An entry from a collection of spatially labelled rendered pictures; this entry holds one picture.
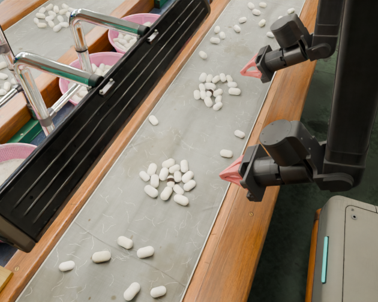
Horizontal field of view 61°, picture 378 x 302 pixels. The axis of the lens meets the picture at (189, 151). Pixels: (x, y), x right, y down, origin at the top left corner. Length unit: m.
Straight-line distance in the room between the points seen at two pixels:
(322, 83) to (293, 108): 1.45
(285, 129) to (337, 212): 0.96
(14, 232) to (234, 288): 0.44
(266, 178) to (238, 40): 0.78
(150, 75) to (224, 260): 0.41
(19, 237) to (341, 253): 1.16
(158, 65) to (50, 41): 0.77
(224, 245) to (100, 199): 0.31
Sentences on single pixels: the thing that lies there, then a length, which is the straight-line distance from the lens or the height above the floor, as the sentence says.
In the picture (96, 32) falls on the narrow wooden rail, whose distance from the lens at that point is 1.28.
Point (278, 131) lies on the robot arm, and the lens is 0.54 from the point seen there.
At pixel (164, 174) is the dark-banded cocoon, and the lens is 0.80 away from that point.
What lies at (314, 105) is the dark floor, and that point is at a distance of 2.26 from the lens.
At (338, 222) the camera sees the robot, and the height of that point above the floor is 0.28.
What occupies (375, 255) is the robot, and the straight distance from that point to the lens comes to 1.44.
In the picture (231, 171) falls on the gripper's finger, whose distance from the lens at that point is 0.64.
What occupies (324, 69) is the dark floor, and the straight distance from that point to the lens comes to 2.59.
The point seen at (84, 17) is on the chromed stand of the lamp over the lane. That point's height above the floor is 1.11.
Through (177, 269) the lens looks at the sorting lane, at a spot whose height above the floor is 0.74.
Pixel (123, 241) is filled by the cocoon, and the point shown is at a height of 0.76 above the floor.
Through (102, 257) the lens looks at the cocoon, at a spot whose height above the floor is 0.76.
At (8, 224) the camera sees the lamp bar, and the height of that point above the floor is 1.09.
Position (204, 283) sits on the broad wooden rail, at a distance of 0.69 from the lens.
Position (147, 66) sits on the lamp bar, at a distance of 0.58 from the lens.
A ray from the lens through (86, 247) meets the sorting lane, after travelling 0.76.
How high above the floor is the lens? 1.43
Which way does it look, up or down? 52 degrees down
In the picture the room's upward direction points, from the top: 4 degrees clockwise
